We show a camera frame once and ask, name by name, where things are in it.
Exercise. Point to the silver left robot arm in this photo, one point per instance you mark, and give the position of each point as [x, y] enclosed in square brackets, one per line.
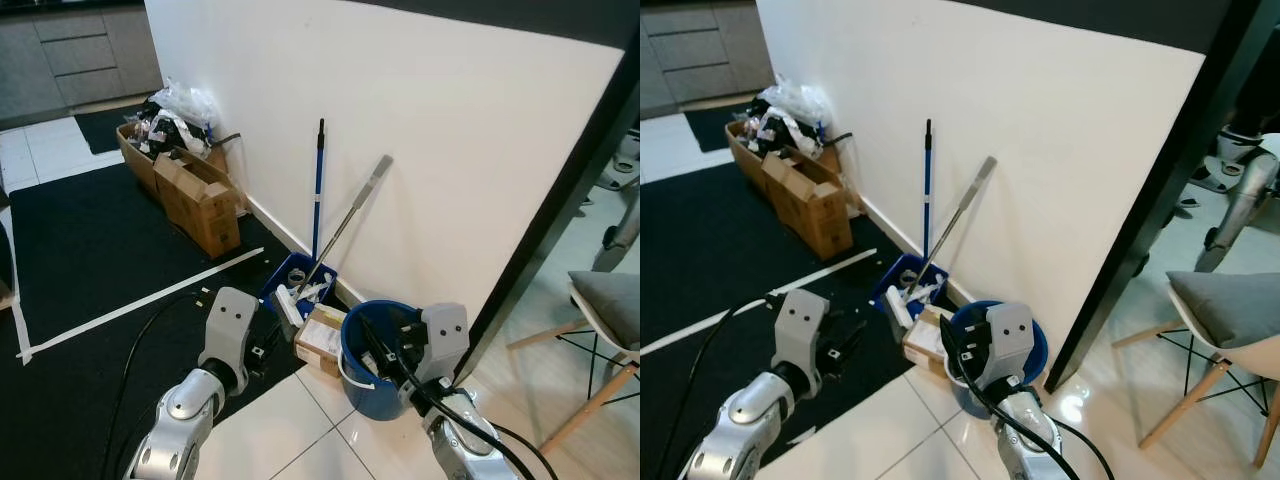
[185, 410]
[750, 415]

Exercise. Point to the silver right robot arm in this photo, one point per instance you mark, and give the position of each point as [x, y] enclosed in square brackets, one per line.
[1025, 435]
[465, 440]

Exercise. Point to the blue plastic bucket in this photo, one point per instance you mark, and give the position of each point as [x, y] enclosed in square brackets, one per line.
[965, 395]
[372, 395]

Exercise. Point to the small cardboard box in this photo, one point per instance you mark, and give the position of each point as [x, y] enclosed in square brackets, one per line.
[320, 345]
[925, 345]

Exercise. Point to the white hand brush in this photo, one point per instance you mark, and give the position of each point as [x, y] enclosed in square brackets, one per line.
[900, 305]
[290, 305]

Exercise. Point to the blue dustpan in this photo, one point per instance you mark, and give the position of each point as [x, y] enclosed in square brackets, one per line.
[895, 275]
[285, 275]

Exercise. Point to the white floor tape strip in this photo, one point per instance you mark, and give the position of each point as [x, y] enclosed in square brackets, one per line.
[840, 265]
[140, 305]

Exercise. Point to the silver metal pole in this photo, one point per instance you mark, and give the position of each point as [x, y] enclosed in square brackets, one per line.
[960, 205]
[355, 205]

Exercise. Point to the long brown cardboard box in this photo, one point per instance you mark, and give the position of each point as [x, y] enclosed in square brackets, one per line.
[200, 205]
[810, 205]

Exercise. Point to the large black floor mat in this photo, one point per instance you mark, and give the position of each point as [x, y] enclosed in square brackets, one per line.
[90, 250]
[720, 240]

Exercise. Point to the blue mop pole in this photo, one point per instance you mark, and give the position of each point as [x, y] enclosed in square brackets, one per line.
[318, 190]
[927, 190]

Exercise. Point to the white chair with wooden legs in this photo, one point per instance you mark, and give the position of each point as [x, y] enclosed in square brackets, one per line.
[600, 330]
[1230, 365]

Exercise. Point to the grey seat cushion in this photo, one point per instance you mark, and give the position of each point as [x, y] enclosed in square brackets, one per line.
[612, 300]
[1230, 305]

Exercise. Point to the cardboard box of rubbish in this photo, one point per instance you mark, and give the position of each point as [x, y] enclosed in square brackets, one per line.
[745, 150]
[135, 155]

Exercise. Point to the silver background robot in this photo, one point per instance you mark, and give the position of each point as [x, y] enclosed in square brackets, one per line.
[628, 225]
[1240, 200]

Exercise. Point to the clear plastic bag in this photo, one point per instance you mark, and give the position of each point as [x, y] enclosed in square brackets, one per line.
[185, 105]
[795, 105]

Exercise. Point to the small black floor mat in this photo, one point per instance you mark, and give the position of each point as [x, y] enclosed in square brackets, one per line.
[110, 128]
[718, 125]

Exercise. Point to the grey drawer cabinet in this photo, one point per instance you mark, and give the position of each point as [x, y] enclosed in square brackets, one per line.
[705, 45]
[80, 55]

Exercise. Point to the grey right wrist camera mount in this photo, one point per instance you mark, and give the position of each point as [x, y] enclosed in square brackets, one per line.
[445, 340]
[1010, 340]

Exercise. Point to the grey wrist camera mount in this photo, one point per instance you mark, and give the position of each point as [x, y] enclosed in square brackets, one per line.
[230, 325]
[798, 325]
[445, 340]
[1010, 340]

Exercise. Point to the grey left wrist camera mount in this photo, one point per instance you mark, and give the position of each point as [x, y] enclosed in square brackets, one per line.
[230, 325]
[798, 325]

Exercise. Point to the black door frame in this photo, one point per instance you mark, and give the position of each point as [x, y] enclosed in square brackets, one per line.
[560, 200]
[1165, 200]

